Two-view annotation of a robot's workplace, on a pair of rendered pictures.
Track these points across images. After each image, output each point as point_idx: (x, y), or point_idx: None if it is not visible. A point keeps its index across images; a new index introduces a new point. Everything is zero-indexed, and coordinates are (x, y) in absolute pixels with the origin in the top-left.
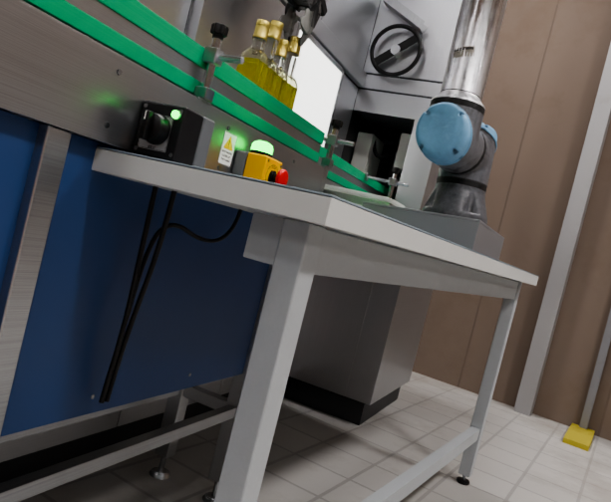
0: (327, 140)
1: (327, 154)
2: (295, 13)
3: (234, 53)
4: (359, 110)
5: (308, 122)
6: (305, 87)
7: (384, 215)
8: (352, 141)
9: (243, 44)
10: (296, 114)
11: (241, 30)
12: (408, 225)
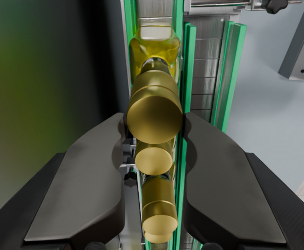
0: (248, 10)
1: (245, 6)
2: (112, 236)
3: (53, 146)
4: None
5: (232, 97)
6: None
7: None
8: (299, 2)
9: (28, 144)
10: (225, 131)
11: (20, 184)
12: (302, 181)
